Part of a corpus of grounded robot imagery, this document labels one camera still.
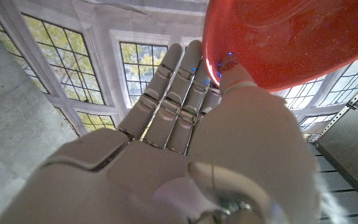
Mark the grey perforated metal panel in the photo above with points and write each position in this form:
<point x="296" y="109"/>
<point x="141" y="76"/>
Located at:
<point x="353" y="149"/>

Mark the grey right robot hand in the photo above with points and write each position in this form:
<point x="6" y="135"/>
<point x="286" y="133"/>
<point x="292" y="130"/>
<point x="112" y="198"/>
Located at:
<point x="154" y="180"/>

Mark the red bowl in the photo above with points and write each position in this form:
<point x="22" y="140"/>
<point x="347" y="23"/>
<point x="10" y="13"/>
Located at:
<point x="291" y="40"/>

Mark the printed window backdrop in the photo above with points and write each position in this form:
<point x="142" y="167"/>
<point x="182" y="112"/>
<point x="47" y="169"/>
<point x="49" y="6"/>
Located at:
<point x="104" y="46"/>

